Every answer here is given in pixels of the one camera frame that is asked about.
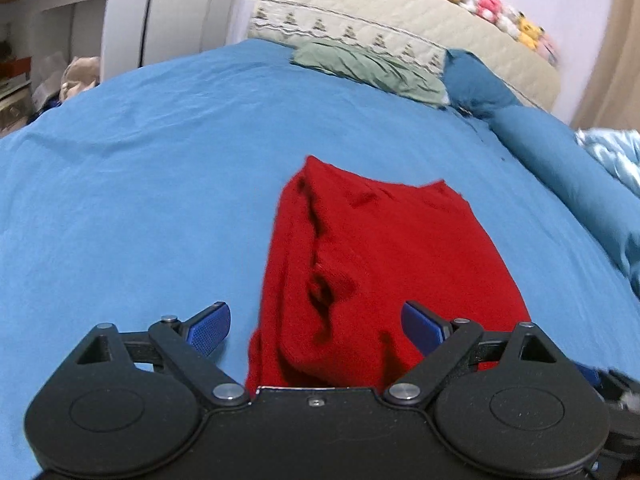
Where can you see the beige curtain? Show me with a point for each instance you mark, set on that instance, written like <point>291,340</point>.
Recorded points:
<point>612,60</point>

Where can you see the light blue blanket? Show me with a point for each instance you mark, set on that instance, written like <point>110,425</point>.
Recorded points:
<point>612,152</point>

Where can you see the green pillow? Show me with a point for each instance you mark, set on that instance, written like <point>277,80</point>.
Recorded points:
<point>370,67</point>

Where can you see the white cabinet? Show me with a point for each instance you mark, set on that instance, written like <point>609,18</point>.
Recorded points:
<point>190,5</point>

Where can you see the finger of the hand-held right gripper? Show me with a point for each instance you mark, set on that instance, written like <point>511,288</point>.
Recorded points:
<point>588,373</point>

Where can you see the white desk shelf unit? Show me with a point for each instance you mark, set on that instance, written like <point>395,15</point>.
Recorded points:
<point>60,20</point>

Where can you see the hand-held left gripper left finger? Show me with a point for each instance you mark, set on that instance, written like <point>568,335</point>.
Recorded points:
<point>209,329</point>

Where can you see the beige plush toy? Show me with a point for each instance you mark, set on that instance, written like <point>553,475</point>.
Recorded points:
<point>80,74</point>

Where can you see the long blue bolster pillow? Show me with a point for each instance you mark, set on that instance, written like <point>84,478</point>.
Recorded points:
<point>565,175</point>

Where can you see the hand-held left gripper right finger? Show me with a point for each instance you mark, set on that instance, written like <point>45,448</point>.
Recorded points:
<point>422,327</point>

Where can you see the row of plush toys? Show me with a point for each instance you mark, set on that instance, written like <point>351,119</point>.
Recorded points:
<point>500,10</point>

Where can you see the dark blue pillow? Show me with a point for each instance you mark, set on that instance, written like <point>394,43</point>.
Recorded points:
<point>475,87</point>

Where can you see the red knit sweater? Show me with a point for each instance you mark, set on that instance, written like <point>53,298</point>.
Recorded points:
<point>395,260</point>

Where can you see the cream quilted headboard cover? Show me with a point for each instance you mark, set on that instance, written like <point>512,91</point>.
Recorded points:
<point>400,15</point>

